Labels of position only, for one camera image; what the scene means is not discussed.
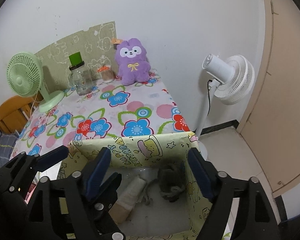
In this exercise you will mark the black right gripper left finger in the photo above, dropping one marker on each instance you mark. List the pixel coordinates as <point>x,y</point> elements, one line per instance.
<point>77,205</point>

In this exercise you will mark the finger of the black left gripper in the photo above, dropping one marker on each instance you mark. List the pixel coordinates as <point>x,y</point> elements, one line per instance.
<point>17,175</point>

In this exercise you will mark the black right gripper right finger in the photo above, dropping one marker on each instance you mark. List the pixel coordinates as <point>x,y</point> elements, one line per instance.
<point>255,217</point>

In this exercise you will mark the grey and tan sock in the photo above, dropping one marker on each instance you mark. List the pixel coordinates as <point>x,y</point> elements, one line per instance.
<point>127,200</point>

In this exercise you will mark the dark grey knit fabric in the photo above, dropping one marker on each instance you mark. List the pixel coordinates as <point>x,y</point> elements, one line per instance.
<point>171,181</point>

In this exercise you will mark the grey plaid pillow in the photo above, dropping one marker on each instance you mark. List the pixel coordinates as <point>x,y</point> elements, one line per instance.
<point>7,143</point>

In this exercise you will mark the wooden bed headboard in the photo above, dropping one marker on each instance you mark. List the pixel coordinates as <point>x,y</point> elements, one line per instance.
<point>16,112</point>

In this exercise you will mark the yellow cartoon storage box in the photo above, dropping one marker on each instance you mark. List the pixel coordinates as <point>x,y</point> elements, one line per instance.
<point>142,156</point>

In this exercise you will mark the beige door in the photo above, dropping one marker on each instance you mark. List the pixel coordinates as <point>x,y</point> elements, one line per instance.
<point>271,122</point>

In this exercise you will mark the green desk fan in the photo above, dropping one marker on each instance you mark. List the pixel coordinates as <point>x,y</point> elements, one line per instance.
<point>26,78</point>

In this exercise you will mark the floral tablecloth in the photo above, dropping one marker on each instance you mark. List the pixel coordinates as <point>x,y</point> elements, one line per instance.
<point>109,110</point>

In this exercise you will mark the glass mason jar mug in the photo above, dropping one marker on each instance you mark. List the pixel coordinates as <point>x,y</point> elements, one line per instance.
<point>80,79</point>

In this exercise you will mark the white standing fan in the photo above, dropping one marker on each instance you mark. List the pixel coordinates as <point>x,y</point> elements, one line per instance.
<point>230,82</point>

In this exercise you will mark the green cup on jar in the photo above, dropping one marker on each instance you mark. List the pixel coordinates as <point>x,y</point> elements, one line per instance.
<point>76,59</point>

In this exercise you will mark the toothpick jar orange lid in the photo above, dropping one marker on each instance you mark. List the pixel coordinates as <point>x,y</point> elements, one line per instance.
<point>106,73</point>

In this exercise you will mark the green cartoon pattern board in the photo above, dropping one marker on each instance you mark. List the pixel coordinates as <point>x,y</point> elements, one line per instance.
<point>95,48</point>

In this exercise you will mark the purple plush rabbit toy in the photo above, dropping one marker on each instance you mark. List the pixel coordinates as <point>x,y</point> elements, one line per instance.
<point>131,58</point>

